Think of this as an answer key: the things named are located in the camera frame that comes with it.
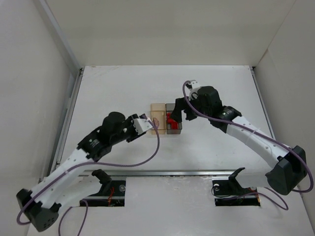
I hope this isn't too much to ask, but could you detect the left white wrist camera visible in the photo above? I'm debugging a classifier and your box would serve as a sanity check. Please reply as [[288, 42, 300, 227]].
[[133, 118, 153, 135]]

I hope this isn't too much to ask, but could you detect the red lego brick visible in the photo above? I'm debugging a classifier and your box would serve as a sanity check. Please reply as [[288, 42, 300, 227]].
[[166, 113, 174, 125]]

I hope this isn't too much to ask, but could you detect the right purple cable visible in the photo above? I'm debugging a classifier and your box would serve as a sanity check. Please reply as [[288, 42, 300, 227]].
[[182, 80, 313, 211]]

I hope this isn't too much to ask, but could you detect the red arched lego piece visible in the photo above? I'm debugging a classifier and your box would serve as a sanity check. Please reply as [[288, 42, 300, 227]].
[[170, 121, 179, 130]]

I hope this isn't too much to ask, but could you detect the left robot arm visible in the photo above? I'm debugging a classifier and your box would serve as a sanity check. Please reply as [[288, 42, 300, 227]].
[[16, 112, 153, 232]]

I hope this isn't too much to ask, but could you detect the grey transparent container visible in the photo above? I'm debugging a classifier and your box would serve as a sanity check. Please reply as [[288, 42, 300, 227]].
[[165, 103, 182, 135]]

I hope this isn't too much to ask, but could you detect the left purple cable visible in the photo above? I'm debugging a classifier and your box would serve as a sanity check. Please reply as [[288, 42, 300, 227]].
[[16, 118, 160, 236]]

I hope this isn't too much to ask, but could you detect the aluminium right edge rail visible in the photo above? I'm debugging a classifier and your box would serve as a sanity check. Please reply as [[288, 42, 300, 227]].
[[250, 66, 275, 138]]

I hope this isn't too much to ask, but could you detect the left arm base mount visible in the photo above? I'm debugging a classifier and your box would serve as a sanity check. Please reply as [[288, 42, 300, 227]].
[[80, 169, 126, 207]]

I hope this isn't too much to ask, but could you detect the purple cable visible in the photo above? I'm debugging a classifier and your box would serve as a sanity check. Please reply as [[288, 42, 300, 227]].
[[182, 80, 313, 211], [16, 118, 160, 236]]

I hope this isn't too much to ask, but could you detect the amber transparent container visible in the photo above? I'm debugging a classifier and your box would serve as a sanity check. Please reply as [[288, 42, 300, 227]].
[[151, 103, 166, 135]]

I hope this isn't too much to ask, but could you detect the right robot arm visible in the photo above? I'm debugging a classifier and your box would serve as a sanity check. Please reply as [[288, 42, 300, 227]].
[[170, 81, 314, 196]]

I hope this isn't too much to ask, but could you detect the aluminium left frame post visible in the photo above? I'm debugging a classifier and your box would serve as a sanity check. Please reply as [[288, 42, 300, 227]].
[[33, 0, 81, 75]]

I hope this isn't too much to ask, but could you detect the purple lego brick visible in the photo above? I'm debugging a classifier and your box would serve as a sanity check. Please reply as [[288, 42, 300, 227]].
[[153, 118, 159, 128]]

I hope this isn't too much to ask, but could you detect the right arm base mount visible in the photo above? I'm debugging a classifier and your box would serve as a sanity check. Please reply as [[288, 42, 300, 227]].
[[211, 168, 260, 207]]

